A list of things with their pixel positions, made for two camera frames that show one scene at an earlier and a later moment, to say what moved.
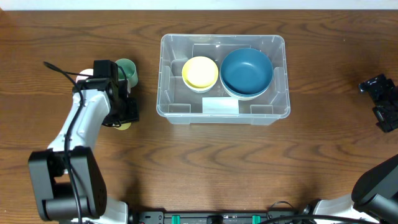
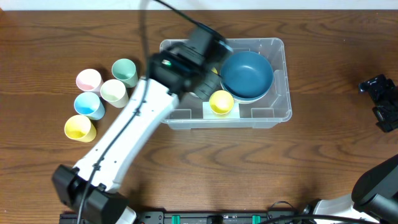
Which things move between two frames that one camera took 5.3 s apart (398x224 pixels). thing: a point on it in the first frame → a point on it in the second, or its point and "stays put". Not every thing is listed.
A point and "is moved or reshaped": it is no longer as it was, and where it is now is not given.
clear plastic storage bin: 222,79 stays put
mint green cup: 129,68 stays put
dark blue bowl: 247,71 stays put
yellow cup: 124,126 is moved or reshaped
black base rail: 224,217 stays put
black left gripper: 131,109 → 208,86
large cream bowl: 242,98 → 247,102
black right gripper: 381,100 stays put
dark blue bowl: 246,83 → 246,98
